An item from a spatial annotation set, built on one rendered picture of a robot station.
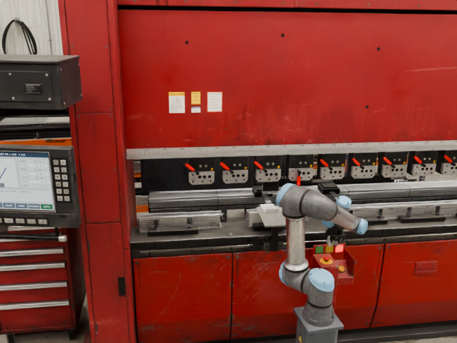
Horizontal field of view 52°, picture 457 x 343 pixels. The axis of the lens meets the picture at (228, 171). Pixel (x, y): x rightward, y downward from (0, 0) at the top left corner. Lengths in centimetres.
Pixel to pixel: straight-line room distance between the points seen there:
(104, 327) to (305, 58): 193
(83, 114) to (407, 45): 182
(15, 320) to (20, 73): 190
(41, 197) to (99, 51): 75
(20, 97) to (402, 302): 262
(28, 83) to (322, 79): 156
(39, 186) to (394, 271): 222
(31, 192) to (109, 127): 54
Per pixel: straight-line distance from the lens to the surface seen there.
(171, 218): 283
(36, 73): 202
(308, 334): 231
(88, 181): 253
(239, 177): 276
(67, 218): 213
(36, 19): 684
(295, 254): 220
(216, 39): 259
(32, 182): 212
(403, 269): 329
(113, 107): 241
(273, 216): 278
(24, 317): 345
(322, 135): 282
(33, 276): 327
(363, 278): 319
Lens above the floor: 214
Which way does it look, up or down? 19 degrees down
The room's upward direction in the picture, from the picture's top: 1 degrees clockwise
